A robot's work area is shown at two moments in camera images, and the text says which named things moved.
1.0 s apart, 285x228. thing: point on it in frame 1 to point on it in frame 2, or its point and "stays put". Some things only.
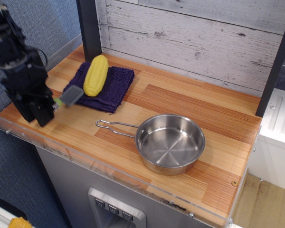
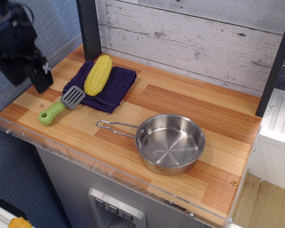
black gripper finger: (25, 108) to (16, 73)
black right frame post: (272, 81) stays put
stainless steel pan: (167, 144) stays put
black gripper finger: (44, 113) to (41, 75)
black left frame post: (89, 29) stays put
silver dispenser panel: (108, 212) stays put
